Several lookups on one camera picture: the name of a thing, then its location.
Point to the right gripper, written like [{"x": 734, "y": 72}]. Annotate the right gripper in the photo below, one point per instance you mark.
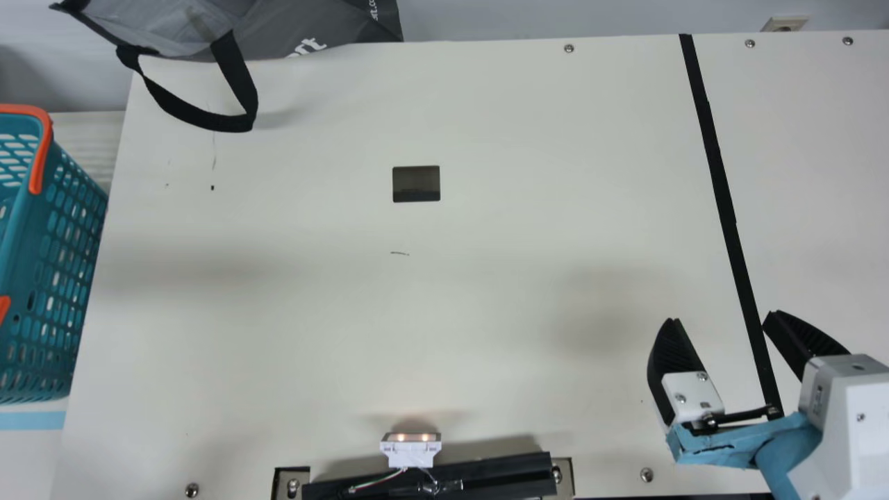
[{"x": 736, "y": 444}]

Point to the teal shopping basket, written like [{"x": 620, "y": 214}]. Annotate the teal shopping basket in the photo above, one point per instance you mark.
[{"x": 55, "y": 278}]

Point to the black strip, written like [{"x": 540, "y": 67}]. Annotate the black strip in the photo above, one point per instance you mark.
[{"x": 722, "y": 201}]

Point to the small white device with lights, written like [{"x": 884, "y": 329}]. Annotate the small white device with lights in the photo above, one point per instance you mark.
[{"x": 410, "y": 448}]

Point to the small square scanner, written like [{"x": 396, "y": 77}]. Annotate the small square scanner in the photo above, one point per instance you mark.
[{"x": 416, "y": 184}]

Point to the light blue tape strip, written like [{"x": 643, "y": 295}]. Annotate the light blue tape strip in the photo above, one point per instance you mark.
[{"x": 31, "y": 420}]

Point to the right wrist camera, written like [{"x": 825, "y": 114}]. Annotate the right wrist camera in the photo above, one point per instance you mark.
[{"x": 854, "y": 444}]

